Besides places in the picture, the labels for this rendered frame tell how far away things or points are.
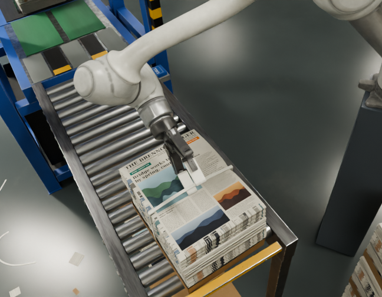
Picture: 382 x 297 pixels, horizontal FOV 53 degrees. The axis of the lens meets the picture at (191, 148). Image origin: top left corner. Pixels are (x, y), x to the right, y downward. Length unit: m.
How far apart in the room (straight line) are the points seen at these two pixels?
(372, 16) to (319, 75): 2.30
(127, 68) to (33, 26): 1.66
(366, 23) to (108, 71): 0.58
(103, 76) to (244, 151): 1.75
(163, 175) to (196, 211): 0.16
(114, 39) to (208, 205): 1.36
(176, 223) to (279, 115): 1.86
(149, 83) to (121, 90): 0.13
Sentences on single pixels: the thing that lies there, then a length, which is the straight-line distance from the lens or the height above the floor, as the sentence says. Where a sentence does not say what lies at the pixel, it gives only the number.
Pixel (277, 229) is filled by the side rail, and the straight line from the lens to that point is 1.33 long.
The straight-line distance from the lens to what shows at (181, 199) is 1.11.
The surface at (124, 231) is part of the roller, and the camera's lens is 1.37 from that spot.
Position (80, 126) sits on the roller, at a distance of 1.75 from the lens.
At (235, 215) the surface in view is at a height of 1.03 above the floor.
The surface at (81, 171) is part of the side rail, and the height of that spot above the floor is 0.80.
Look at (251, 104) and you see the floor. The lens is 2.90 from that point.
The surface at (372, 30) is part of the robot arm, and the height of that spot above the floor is 1.46.
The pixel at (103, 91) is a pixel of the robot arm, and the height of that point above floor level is 1.38.
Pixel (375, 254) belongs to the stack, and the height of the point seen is 0.69.
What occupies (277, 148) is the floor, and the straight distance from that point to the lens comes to 2.60.
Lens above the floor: 1.95
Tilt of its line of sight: 49 degrees down
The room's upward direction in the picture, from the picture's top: 7 degrees counter-clockwise
